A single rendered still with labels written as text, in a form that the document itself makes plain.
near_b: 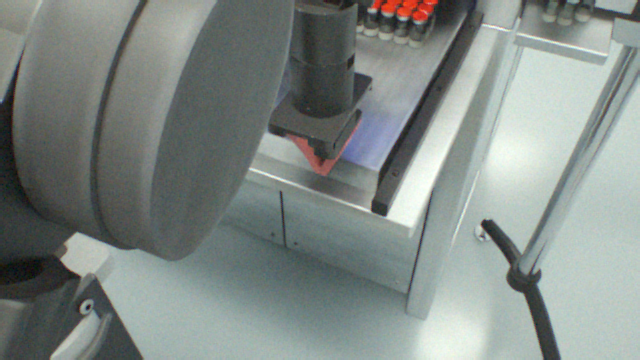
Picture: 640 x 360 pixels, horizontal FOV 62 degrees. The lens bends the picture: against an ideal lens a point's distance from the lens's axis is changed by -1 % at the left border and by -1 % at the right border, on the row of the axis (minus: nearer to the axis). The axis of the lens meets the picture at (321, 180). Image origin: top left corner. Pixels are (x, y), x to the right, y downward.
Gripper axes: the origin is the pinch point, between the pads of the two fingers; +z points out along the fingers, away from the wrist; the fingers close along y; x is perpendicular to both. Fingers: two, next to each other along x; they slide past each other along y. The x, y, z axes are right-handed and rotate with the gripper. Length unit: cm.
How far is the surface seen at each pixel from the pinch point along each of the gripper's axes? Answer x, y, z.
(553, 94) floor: -28, 152, 89
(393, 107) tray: -2.9, 14.6, 1.9
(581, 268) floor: -48, 74, 90
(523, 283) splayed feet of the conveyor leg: -32, 52, 77
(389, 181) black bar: -7.1, 1.2, 0.2
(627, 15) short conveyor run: -28, 49, 1
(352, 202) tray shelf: -4.2, -1.4, 2.2
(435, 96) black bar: -7.4, 16.6, 0.1
